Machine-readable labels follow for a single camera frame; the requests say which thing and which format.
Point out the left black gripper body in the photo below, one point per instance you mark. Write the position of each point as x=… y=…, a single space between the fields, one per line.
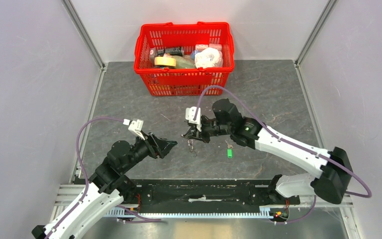
x=151 y=150

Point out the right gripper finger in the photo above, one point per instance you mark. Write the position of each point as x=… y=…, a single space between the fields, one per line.
x=190 y=132
x=199 y=137

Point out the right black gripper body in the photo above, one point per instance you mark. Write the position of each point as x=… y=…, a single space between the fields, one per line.
x=210 y=128

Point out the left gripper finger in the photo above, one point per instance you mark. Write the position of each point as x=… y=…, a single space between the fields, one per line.
x=162 y=152
x=164 y=143

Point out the wire keyring with keys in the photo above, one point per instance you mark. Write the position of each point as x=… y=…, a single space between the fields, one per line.
x=191 y=147

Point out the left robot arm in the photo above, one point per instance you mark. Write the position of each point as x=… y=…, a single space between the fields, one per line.
x=106 y=188

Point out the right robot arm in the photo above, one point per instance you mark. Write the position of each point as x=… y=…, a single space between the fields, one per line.
x=328 y=172

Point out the key with green tag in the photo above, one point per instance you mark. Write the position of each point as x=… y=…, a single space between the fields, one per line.
x=229 y=149

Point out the white crumpled plastic bag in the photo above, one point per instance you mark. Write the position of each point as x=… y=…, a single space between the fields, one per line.
x=208 y=58

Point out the red plastic shopping basket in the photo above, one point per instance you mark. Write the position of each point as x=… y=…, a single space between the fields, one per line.
x=182 y=82

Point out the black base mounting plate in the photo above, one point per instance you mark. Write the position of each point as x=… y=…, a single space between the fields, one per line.
x=187 y=196

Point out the yellow masking tape roll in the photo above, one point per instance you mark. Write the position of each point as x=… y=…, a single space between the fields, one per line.
x=168 y=62

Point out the black can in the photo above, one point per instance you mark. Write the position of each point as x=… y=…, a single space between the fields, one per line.
x=173 y=51

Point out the pink box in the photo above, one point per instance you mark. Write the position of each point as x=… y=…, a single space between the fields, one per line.
x=216 y=46

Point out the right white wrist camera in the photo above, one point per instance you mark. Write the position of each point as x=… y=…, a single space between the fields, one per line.
x=193 y=117

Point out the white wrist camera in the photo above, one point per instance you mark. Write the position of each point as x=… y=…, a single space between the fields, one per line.
x=135 y=127
x=193 y=117

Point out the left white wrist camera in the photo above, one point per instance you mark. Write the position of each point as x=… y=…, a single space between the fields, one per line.
x=135 y=127

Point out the white slotted cable duct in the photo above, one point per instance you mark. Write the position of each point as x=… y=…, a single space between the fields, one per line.
x=263 y=213

